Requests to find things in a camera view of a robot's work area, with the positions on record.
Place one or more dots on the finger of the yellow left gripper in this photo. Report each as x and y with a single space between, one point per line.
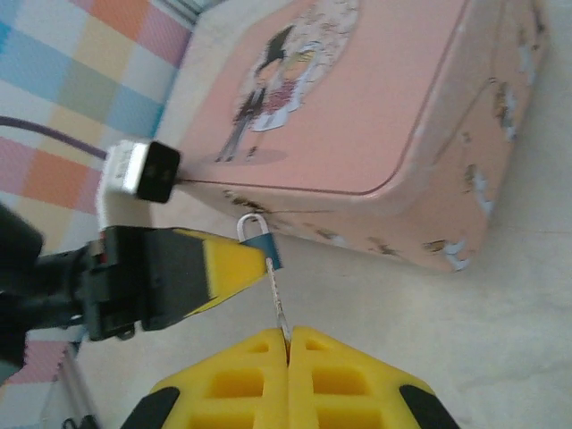
232 295
179 277

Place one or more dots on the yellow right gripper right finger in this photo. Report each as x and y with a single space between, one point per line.
304 393

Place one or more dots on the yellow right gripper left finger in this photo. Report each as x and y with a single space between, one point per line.
272 393

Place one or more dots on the silver metal key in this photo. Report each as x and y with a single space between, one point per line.
278 304

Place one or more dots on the small blue padlock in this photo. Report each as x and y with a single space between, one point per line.
263 246

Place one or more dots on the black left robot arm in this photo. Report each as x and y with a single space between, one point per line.
27 286

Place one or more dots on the pink illustrated tin box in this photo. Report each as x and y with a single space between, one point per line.
357 134

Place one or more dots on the metal stand post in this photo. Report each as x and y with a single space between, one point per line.
78 384

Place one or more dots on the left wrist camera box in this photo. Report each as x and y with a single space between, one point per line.
152 172

